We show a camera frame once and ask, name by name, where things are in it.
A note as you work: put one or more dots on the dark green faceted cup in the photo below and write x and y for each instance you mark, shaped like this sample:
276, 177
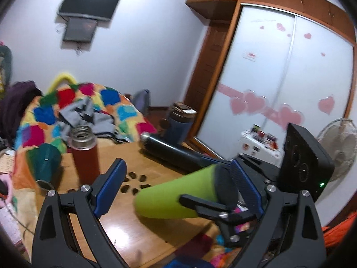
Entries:
44, 164

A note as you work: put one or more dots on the colourful patchwork quilt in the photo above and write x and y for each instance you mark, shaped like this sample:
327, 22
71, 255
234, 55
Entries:
50, 119

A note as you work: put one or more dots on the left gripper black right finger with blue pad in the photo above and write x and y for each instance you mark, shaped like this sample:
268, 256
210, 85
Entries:
287, 233

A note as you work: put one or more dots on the white standing fan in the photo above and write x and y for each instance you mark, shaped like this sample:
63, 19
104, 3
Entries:
338, 139

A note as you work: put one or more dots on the round wooden folding table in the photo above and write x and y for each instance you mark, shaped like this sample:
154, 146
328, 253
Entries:
140, 242

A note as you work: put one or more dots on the wooden wardrobe with sliding doors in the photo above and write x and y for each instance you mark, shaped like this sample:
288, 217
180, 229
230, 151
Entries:
282, 61

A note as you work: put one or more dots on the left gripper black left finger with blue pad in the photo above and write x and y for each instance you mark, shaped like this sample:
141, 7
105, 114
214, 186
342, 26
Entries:
55, 243

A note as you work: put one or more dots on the grey-green round cushion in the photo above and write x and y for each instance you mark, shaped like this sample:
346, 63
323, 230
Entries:
6, 65

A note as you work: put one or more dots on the wall-mounted black television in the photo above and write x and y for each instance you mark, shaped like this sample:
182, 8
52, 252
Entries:
101, 10

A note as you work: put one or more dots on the small black wall monitor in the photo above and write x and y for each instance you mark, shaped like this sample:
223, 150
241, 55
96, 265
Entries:
80, 30

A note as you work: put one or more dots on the dark purple clothing pile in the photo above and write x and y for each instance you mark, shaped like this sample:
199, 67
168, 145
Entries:
13, 106

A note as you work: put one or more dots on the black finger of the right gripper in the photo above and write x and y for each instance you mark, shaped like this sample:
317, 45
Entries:
225, 219

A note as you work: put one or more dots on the yellow curved pillow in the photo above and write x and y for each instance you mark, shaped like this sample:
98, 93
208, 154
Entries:
60, 79

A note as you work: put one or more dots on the grey patterned garment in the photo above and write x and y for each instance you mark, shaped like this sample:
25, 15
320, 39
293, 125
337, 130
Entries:
83, 113

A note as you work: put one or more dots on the red thermos cup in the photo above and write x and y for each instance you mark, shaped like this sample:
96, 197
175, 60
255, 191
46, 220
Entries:
84, 147

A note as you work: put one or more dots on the blue jug with brown lid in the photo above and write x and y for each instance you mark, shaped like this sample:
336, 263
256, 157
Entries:
180, 120

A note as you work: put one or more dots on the green thermos cup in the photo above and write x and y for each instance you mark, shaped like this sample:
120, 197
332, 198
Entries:
212, 183

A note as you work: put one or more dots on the black thermos bottle lying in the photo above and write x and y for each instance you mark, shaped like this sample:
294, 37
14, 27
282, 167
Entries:
177, 155

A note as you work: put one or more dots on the white box with jars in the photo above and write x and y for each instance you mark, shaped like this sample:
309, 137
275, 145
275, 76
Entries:
260, 145

